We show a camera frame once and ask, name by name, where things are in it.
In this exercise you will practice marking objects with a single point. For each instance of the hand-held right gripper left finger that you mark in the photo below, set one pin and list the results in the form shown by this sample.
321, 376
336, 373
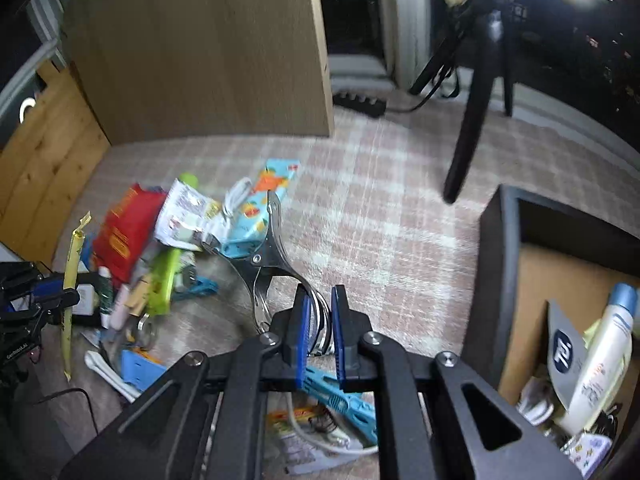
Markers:
300, 340

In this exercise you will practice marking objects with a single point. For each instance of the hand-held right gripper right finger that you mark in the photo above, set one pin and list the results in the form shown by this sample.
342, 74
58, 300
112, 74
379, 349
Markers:
339, 340

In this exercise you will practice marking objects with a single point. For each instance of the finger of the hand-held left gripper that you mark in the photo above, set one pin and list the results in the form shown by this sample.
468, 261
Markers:
45, 290
60, 300

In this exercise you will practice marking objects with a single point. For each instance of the yellow stick packet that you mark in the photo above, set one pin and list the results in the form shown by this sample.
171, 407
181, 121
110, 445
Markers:
70, 270

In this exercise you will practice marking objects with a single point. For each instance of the pink tube with grey cap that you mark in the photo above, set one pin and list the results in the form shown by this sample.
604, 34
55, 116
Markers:
125, 305

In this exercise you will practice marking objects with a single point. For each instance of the metal clamp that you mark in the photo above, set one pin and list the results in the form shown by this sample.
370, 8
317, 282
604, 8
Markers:
270, 255

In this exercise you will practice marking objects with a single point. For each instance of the black container with cardboard bottom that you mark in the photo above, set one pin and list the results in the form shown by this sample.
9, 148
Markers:
500, 270

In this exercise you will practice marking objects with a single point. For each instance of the grey pouch with round logo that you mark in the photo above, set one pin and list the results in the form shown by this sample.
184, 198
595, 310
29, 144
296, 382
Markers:
562, 350

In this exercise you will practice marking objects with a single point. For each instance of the white spray bottle blue cap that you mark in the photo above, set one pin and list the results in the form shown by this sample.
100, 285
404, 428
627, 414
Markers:
600, 360

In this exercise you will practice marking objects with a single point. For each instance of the white printed box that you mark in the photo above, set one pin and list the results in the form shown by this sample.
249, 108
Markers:
590, 452

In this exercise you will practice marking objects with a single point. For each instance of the black box with white label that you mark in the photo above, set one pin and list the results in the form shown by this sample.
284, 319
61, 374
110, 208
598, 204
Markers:
87, 300

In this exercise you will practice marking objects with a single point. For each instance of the small green bottle white cap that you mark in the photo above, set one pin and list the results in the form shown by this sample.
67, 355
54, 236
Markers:
105, 295

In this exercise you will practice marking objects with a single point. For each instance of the blue plastic tool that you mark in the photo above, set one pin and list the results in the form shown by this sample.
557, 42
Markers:
345, 402

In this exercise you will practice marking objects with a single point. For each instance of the white plastic spoon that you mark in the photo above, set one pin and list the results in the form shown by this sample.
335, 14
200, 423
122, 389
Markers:
105, 370

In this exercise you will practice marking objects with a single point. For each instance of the clear tape roll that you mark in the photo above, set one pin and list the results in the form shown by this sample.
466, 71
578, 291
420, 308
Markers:
142, 329

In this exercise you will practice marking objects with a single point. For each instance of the red snack bag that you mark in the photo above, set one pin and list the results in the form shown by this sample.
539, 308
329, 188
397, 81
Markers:
127, 230

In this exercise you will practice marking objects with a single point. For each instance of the light blue card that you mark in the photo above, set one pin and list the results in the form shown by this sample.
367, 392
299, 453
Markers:
140, 367

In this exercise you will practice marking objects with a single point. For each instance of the blue clip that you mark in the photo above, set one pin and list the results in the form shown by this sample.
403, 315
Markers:
200, 289

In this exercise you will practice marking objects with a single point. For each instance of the pine wood panel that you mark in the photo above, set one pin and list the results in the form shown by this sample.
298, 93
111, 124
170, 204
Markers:
45, 170

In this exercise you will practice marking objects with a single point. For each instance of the teal printed packet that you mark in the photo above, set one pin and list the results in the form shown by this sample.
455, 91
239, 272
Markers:
255, 210

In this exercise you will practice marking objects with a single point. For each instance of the white sachet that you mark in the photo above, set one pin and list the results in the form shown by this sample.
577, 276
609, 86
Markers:
182, 215

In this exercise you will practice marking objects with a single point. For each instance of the black power strip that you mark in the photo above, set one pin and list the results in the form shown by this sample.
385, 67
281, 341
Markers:
360, 102

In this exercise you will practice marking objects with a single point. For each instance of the black tripod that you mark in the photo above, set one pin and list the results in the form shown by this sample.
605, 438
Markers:
470, 130

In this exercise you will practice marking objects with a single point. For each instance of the light brown wooden board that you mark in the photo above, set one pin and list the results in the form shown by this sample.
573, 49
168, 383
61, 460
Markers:
200, 50

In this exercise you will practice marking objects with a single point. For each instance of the grey window frame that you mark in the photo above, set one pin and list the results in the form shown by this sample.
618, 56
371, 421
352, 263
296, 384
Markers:
405, 20

